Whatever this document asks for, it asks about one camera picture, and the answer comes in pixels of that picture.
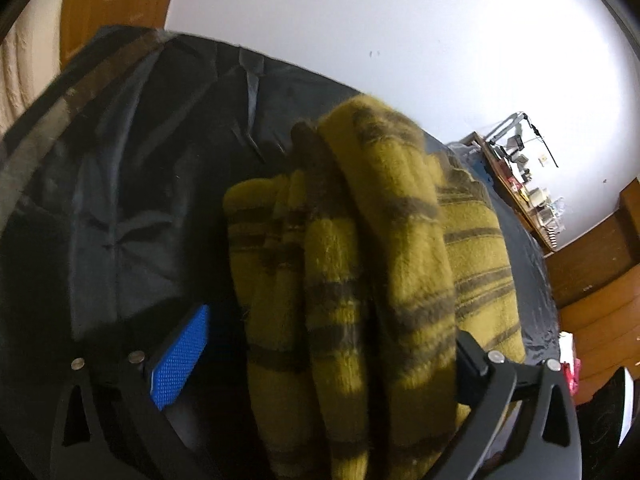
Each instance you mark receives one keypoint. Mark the black phone holder stand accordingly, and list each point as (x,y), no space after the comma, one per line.
(516,142)

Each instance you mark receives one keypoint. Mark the black white striped box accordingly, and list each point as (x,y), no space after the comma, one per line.
(552,238)

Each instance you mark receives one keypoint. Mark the white bed sheet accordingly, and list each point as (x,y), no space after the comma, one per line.
(566,345)

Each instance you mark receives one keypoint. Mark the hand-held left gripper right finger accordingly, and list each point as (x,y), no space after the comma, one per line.
(470,370)

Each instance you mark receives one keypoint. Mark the beige curtain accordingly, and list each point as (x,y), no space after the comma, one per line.
(30,60)

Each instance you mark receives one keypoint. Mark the wooden desk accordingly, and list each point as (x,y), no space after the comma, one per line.
(502,185)

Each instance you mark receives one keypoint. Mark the red box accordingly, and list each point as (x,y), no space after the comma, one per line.
(512,181)

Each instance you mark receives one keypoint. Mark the yellow striped knit sweater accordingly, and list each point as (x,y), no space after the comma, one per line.
(400,240)

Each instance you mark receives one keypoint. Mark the white electric kettle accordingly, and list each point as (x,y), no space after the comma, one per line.
(539,197)

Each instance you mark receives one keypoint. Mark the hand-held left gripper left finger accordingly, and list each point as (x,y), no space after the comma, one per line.
(180,360)

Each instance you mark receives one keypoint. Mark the red garment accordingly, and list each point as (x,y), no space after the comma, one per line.
(570,380)

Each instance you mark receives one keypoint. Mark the wooden wardrobe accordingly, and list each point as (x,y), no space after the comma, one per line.
(600,285)

